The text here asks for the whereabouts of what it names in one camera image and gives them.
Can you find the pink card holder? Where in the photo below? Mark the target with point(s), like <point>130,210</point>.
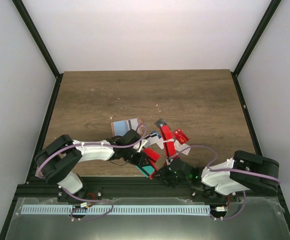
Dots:
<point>119,128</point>

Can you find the black frame post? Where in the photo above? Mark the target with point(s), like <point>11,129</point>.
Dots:
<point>24,14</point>
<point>268,14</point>

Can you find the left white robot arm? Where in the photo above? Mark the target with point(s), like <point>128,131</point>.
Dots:
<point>56,161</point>

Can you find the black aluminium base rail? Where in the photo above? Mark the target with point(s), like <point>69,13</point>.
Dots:
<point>111,187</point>

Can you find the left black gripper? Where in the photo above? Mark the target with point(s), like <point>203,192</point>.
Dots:
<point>140,161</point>

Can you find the red card black stripe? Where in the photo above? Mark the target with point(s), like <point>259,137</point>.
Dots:
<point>153,155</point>
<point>154,175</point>

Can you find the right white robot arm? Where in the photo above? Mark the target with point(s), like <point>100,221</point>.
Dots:
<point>243,172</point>

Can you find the left black frame post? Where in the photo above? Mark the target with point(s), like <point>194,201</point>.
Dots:
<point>24,14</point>

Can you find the red card upper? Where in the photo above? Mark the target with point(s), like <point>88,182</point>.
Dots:
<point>168,141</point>

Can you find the white card black stripe upper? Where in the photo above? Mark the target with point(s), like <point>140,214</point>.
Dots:
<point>155,138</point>

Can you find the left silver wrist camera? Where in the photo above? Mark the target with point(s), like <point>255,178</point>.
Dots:
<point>143,144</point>

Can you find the red VIP card right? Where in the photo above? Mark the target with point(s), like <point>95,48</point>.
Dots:
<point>180,136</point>

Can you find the light blue slotted cable duct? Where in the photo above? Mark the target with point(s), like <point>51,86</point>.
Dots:
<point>192,210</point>

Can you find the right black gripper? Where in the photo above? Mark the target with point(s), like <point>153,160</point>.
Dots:
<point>163,177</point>

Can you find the dark card upper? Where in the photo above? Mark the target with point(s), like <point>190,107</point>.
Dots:
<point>159,123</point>

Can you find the white card right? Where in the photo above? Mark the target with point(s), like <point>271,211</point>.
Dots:
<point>183,148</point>

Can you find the teal card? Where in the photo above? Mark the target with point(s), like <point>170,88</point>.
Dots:
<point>147,171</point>

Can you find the right black frame post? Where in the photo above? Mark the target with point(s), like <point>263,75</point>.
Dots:
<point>268,14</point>

